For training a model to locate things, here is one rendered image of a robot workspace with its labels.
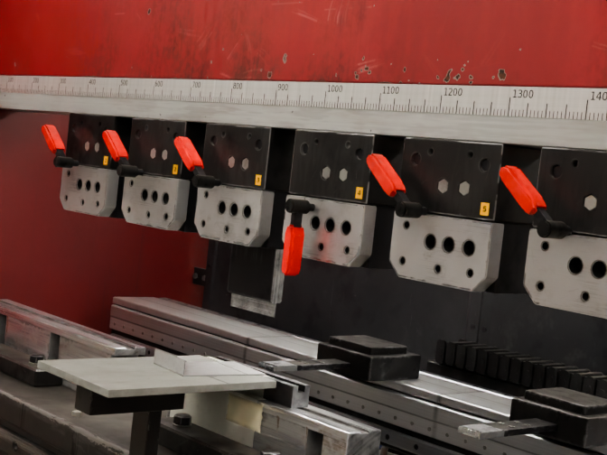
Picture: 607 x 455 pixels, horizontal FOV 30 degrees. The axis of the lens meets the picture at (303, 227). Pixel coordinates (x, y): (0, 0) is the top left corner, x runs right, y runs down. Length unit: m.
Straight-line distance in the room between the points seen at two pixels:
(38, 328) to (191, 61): 0.62
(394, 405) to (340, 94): 0.53
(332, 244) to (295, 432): 0.26
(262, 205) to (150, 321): 0.75
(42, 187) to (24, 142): 0.10
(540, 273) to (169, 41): 0.78
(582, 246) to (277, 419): 0.54
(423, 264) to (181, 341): 0.92
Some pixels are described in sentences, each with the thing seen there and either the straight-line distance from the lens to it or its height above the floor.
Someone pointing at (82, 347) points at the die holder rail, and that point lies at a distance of 1.95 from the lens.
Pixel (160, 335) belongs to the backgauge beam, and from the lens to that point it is 2.21.
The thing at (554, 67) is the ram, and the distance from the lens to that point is 1.22.
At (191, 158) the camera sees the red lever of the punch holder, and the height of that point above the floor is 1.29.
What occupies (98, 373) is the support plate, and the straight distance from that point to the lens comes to 1.49.
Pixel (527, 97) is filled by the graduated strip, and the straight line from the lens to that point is 1.24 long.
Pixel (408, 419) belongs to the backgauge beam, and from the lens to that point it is 1.72.
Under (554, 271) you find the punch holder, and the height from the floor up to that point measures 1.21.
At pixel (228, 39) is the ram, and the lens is 1.64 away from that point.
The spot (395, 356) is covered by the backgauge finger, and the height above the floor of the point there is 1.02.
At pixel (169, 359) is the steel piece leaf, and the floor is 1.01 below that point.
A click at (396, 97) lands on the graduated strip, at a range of 1.37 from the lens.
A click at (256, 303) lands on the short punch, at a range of 1.60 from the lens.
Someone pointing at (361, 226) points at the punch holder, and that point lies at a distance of 1.38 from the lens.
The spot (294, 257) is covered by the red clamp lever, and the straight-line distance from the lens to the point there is 1.43.
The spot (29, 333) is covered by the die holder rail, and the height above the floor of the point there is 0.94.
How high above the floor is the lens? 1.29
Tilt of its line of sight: 3 degrees down
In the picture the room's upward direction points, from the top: 6 degrees clockwise
